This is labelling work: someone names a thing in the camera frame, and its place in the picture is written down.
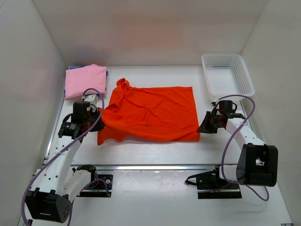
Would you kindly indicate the blue folded t shirt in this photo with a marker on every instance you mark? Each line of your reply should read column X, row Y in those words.
column 107, row 71

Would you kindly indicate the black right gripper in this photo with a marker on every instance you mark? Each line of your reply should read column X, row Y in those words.
column 204, row 127

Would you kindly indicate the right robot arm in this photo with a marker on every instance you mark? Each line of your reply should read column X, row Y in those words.
column 257, row 164

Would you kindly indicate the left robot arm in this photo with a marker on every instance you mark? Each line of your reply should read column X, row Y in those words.
column 50, row 194

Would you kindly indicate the orange t shirt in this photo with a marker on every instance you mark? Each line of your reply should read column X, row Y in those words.
column 159, row 114

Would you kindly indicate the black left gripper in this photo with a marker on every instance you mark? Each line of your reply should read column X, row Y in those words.
column 98, row 111

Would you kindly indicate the white perforated plastic basket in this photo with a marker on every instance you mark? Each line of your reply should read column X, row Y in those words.
column 226, row 74

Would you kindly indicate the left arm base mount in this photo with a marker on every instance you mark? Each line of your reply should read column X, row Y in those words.
column 100, row 184

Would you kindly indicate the pink folded t shirt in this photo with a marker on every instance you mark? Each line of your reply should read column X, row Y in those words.
column 85, row 81

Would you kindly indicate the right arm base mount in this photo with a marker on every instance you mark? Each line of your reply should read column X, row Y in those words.
column 211, row 186

